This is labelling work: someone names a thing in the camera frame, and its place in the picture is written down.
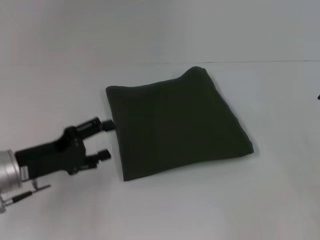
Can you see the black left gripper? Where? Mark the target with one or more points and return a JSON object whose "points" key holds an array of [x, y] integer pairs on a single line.
{"points": [[55, 155]]}

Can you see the dark green FREE! t-shirt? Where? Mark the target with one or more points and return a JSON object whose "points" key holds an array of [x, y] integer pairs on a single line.
{"points": [[175, 120]]}

